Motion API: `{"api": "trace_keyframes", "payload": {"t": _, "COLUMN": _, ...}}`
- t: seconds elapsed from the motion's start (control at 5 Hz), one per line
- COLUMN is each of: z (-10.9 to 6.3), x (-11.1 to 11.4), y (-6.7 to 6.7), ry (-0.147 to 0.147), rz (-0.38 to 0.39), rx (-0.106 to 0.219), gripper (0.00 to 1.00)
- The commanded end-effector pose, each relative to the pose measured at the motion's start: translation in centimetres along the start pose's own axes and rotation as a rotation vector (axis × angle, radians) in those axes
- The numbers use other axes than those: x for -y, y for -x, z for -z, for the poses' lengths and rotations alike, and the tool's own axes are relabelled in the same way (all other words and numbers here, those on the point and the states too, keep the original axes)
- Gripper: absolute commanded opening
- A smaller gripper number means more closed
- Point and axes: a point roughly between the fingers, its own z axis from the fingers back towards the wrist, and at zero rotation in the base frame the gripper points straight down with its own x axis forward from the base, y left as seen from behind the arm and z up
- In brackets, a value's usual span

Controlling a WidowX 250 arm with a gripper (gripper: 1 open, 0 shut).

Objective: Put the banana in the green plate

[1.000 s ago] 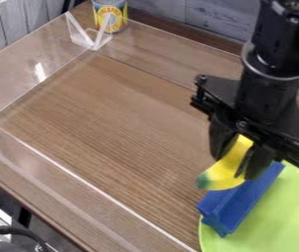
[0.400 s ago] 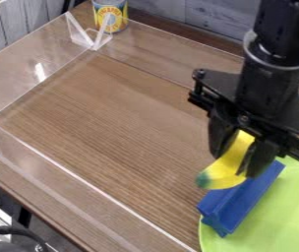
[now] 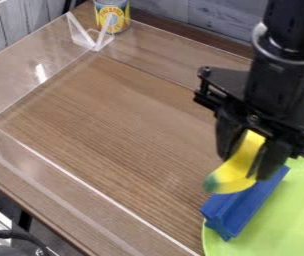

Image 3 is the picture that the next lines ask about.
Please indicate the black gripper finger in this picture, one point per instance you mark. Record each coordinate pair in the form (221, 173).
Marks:
(229, 130)
(269, 159)

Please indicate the blue plastic block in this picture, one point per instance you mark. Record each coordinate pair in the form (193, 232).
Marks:
(227, 212)

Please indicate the clear acrylic barrier wall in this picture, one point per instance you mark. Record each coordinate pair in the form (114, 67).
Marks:
(105, 145)

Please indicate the green plate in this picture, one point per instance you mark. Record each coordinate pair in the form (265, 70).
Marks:
(275, 231)

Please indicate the yellow labelled tin can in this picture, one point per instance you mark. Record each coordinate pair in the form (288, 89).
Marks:
(113, 11)

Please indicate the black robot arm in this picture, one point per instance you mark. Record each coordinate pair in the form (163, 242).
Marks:
(277, 36)

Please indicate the yellow toy banana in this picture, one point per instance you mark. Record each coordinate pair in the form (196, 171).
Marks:
(229, 178)

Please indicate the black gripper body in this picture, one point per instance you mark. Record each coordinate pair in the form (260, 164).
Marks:
(264, 97)

